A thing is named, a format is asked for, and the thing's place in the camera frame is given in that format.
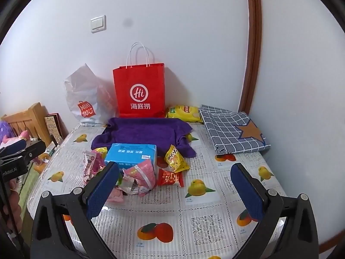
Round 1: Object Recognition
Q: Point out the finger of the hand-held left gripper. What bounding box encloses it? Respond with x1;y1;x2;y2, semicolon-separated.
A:
0;139;28;158
0;140;47;168

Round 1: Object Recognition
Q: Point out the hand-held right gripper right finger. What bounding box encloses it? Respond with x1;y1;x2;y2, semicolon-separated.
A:
230;162;319;259

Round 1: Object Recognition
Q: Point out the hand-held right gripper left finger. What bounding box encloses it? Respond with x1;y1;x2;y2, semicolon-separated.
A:
31;161;120;259

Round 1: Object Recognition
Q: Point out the long pink candy packet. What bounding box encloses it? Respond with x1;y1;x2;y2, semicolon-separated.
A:
83;150;99;186

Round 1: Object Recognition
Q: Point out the pink white-striped snack packet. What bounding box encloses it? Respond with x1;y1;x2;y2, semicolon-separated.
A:
122;159;157;197

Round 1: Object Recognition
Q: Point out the red snack packet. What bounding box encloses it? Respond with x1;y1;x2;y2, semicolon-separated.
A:
157;168;184;187

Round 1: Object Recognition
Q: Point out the yellow triangular snack packet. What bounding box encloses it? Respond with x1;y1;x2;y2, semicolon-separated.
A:
164;145;190;173

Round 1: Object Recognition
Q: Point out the person's left hand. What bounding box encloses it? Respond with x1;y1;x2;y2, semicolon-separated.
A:
2;178;27;232

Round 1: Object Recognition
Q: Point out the pink plush toy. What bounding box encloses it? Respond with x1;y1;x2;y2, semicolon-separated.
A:
0;130;30;149

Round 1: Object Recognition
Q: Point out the purple plush toy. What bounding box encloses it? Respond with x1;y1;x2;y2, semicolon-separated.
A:
0;121;13;143

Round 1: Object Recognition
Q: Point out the patterned book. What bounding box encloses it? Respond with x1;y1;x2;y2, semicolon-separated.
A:
44;112;68;146

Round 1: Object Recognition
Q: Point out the blue tissue pack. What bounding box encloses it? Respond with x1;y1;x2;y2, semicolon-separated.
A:
104;143;158;178

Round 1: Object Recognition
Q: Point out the fruit print tablecloth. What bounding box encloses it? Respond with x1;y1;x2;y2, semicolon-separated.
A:
27;121;287;259

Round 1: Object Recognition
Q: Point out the grey checked cloth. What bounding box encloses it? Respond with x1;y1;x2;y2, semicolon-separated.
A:
199;105;271;155

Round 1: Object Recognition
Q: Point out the purple towel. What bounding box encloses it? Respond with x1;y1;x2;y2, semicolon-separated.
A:
91;117;197;158

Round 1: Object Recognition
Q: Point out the white plastic bag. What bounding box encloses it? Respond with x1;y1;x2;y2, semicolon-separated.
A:
64;63;119;127

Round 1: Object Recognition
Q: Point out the yellow chips bag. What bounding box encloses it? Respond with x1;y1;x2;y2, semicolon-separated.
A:
165;105;203;123

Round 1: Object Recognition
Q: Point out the red paper bag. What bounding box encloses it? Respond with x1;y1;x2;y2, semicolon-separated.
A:
113;42;165;118

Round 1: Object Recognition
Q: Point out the white light switch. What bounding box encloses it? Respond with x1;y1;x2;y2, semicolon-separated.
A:
90;15;106;33

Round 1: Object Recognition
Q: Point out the brown wooden door frame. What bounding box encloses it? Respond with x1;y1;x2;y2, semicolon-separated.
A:
238;0;262;114

